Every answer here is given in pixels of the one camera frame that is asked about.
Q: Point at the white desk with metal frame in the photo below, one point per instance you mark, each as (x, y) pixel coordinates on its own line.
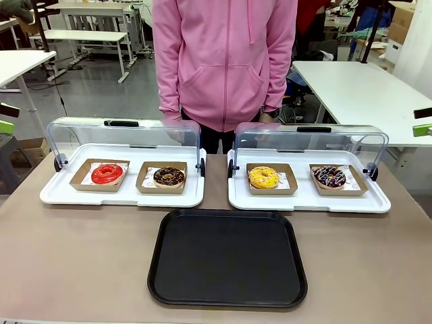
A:
(94, 8)

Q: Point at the brown cardboard box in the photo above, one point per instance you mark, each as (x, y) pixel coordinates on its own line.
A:
(32, 150)

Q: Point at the brown cardboard donut tray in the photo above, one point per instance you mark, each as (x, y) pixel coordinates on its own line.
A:
(143, 189)
(78, 184)
(361, 189)
(293, 184)

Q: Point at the background person in blue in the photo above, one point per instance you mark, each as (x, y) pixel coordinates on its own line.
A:
(373, 15)

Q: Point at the large white work table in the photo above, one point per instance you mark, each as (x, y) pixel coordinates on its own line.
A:
(357, 91)

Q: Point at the black wrist watch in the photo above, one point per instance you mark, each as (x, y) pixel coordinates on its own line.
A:
(275, 113)

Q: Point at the white table with grey leg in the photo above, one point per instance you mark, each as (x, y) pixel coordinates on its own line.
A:
(17, 65)

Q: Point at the person's left hand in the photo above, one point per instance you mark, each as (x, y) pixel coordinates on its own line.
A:
(267, 117)

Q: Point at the person's right forearm pink sleeve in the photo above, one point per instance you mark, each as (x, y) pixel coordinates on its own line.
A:
(167, 81)

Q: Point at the low white bench table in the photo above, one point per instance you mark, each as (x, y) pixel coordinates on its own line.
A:
(84, 35)

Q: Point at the background person in red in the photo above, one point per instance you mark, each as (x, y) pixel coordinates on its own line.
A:
(310, 15)

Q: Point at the black plastic serving tray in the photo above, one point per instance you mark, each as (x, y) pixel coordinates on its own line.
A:
(226, 260)

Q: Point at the white printed paper liner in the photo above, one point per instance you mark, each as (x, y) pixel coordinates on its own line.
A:
(148, 182)
(351, 182)
(124, 168)
(284, 180)

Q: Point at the person in pink hoodie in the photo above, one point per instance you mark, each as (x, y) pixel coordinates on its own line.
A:
(222, 67)

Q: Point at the black vertical pole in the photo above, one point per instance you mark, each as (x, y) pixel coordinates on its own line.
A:
(42, 27)
(369, 33)

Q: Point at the person's left forearm pink sleeve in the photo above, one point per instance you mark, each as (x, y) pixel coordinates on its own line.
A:
(281, 81)

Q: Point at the person's right hand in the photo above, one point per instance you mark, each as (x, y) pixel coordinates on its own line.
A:
(173, 130)

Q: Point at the yellow glazed donut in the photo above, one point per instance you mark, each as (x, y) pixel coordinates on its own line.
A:
(258, 182)

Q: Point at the dark donut with white drizzle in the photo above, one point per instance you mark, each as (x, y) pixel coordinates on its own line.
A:
(324, 182)

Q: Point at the chocolate donut with nut crumbs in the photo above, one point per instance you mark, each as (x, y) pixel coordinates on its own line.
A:
(162, 180)

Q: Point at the red glazed donut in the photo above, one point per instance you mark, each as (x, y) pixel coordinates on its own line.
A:
(101, 178)

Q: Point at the white display case base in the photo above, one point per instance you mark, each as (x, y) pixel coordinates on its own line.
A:
(303, 202)
(128, 199)

